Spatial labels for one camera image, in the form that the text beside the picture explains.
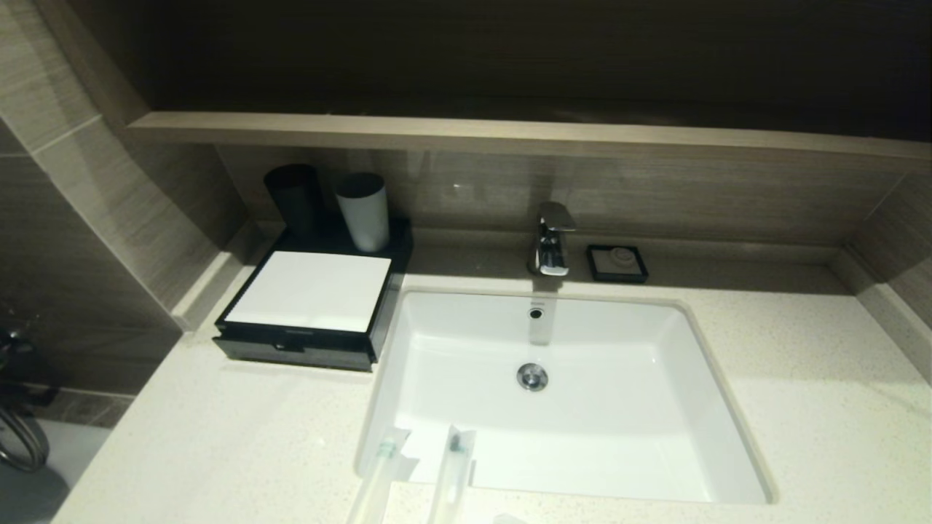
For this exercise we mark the white sink basin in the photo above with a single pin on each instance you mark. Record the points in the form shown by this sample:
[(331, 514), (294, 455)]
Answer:
[(619, 407)]

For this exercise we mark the black square soap dish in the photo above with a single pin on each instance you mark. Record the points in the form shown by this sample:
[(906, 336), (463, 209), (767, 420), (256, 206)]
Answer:
[(603, 268)]

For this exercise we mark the wooden wall shelf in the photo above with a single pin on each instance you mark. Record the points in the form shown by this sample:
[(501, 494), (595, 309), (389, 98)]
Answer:
[(510, 135)]

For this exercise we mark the chrome faucet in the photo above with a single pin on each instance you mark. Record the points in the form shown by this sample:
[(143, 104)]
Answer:
[(551, 247)]

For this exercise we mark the toothbrush packet dark bristles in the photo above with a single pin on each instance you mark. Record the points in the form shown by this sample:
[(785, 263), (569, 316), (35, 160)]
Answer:
[(451, 480)]

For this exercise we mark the black cup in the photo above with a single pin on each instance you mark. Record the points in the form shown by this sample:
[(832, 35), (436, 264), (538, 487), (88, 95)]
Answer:
[(291, 196)]

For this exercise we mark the chrome drain plug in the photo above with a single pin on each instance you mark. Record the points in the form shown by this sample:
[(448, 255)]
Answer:
[(532, 377)]

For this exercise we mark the white packet green print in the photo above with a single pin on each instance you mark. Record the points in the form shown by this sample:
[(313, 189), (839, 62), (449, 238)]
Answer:
[(378, 480)]

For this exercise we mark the black storage box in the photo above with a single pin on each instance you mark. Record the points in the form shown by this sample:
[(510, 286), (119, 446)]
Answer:
[(397, 247)]

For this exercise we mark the white cup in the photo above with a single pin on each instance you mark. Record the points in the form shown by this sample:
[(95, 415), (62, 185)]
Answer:
[(364, 218)]

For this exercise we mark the round white soap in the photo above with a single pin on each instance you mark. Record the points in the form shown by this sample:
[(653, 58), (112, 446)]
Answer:
[(621, 256)]

